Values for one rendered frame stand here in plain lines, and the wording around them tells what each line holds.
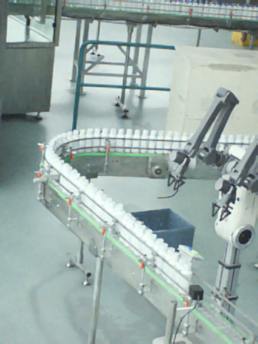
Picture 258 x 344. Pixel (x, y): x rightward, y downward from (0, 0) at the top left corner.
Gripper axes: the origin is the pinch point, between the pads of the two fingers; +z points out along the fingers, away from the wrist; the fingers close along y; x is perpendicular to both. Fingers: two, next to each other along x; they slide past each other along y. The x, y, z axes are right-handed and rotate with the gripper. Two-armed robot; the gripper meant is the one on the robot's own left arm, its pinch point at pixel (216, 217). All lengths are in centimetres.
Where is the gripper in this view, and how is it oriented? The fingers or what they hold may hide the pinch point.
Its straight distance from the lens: 526.4
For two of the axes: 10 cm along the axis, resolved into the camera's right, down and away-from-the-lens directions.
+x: 7.0, 2.5, 6.6
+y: 5.6, 3.8, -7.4
